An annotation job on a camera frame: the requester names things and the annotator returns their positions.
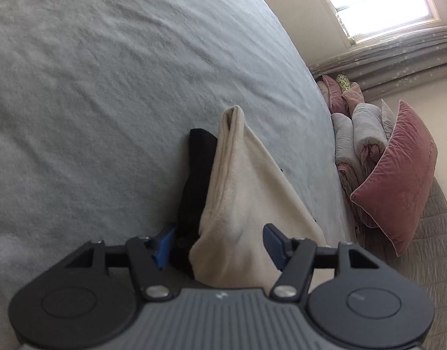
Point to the bed with grey sheet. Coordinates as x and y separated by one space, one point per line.
99 98

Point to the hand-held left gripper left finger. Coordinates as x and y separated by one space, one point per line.
165 248

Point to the green patterned cloth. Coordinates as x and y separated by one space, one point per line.
343 82

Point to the folded grey and pink quilt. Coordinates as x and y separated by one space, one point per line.
358 135

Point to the window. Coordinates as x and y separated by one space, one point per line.
373 0

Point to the small pink cushion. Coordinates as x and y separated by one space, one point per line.
353 98
329 94

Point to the grey patterned curtain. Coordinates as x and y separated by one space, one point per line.
409 58

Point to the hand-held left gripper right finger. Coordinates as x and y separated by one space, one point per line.
272 244

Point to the large pink velvet pillow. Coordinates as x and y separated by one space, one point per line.
395 182

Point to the cream and black bear sweatshirt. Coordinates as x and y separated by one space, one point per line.
245 197

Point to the grey quilted headboard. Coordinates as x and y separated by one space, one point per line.
435 244

